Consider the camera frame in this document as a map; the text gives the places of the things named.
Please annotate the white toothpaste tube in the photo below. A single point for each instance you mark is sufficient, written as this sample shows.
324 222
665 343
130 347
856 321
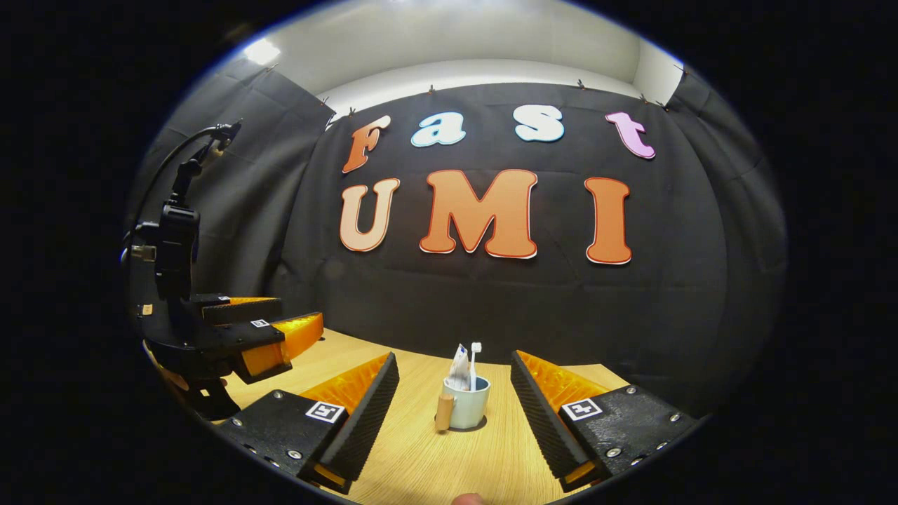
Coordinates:
459 372

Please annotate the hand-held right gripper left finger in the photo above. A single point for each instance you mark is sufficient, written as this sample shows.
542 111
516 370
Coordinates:
368 421

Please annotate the white toothbrush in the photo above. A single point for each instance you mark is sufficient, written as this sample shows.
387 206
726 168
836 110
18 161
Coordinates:
476 347

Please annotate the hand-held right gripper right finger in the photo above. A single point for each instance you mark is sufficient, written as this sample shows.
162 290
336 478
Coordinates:
541 421

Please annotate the wooden desktop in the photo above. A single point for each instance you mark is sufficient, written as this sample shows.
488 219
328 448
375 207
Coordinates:
435 470

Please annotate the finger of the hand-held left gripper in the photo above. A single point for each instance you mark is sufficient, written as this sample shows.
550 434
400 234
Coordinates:
238 333
238 308

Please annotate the light blue cup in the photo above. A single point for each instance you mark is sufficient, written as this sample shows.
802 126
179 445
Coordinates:
470 407

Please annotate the ceiling light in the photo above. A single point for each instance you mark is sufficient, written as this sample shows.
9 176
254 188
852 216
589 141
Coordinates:
261 51

